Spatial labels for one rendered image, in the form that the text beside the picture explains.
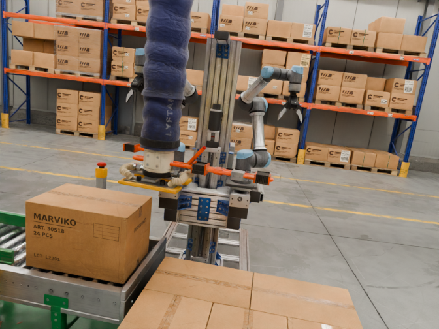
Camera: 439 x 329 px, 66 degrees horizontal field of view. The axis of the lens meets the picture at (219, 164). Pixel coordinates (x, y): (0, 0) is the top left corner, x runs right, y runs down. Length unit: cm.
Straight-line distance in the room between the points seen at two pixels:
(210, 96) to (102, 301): 152
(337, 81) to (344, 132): 204
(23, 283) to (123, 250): 56
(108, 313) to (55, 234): 53
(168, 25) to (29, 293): 160
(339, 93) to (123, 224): 801
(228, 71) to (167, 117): 86
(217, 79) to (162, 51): 82
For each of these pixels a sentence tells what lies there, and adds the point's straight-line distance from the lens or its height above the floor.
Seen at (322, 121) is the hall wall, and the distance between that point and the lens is 1061.
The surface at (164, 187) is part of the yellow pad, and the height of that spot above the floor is 113.
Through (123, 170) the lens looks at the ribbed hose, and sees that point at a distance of 194.
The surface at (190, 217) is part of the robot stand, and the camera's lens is 253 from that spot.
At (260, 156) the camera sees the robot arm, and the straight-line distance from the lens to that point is 246.
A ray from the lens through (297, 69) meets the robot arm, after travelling 223.
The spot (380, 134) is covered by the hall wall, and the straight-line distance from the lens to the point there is 1116.
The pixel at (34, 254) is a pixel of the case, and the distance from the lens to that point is 228.
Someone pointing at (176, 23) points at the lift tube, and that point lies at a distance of 184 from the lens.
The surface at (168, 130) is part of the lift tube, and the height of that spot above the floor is 143.
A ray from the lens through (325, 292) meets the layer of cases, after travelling 230.
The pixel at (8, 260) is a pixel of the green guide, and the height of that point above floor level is 58.
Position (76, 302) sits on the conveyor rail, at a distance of 209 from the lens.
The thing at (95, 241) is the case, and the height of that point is 78.
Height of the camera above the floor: 167
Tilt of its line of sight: 12 degrees down
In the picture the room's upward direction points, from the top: 7 degrees clockwise
